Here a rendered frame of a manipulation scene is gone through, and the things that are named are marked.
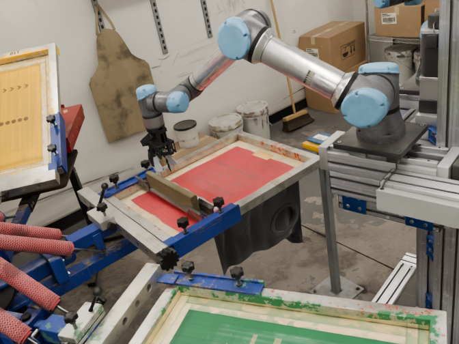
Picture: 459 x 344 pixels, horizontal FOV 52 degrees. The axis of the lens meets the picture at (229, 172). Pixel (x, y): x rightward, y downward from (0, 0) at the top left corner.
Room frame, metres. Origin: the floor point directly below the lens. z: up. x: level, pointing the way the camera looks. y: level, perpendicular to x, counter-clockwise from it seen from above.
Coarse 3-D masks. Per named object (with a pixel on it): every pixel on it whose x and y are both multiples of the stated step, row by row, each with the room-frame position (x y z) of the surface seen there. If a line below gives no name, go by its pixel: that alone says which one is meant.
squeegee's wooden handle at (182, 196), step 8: (152, 176) 1.79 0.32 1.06; (152, 184) 1.80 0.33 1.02; (160, 184) 1.74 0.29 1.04; (168, 184) 1.69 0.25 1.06; (176, 184) 1.67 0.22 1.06; (168, 192) 1.69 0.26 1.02; (176, 192) 1.63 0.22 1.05; (184, 192) 1.59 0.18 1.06; (176, 200) 1.64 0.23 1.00; (184, 200) 1.58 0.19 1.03; (192, 200) 1.55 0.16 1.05
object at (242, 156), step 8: (224, 152) 2.10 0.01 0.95; (232, 152) 2.08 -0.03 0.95; (240, 152) 2.07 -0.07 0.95; (248, 152) 2.05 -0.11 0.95; (216, 160) 2.03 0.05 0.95; (232, 160) 2.00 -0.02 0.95; (240, 160) 1.98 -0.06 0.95; (248, 160) 1.96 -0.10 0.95; (200, 168) 1.99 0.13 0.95; (184, 176) 1.94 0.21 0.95; (184, 184) 1.86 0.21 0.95; (192, 184) 1.84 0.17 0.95; (152, 192) 1.84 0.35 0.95; (136, 200) 1.80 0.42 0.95; (144, 200) 1.79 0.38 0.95; (152, 200) 1.77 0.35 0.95; (160, 200) 1.76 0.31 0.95; (144, 208) 1.72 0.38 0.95; (152, 208) 1.71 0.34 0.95; (160, 208) 1.69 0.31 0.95
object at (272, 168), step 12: (252, 168) 1.88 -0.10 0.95; (264, 168) 1.86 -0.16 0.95; (276, 168) 1.83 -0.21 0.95; (288, 168) 1.81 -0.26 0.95; (264, 180) 1.75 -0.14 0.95; (204, 192) 1.75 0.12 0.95; (240, 192) 1.69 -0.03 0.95; (252, 192) 1.67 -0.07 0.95; (156, 216) 1.63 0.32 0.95; (168, 216) 1.62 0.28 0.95; (180, 216) 1.60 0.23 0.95; (204, 216) 1.56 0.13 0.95; (180, 228) 1.51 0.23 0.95
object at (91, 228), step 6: (84, 228) 1.51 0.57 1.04; (90, 228) 1.50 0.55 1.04; (96, 228) 1.50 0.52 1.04; (72, 234) 1.49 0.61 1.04; (78, 234) 1.48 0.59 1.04; (84, 234) 1.47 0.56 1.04; (90, 234) 1.47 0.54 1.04; (102, 234) 1.49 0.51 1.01; (108, 234) 1.50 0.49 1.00; (66, 240) 1.47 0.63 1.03; (72, 240) 1.45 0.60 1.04; (78, 240) 1.44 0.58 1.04; (84, 240) 1.46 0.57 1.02; (90, 240) 1.47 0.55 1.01; (78, 246) 1.44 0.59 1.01; (84, 246) 1.45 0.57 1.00; (78, 252) 1.44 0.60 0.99
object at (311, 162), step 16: (208, 144) 2.16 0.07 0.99; (224, 144) 2.17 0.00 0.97; (256, 144) 2.10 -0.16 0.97; (272, 144) 2.01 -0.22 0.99; (176, 160) 2.05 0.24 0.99; (192, 160) 2.06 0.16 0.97; (304, 160) 1.83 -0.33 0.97; (288, 176) 1.68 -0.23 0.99; (304, 176) 1.71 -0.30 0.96; (128, 192) 1.87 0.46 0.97; (256, 192) 1.60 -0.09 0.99; (272, 192) 1.61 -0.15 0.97; (128, 208) 1.68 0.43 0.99; (240, 208) 1.52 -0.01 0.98; (144, 224) 1.54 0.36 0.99
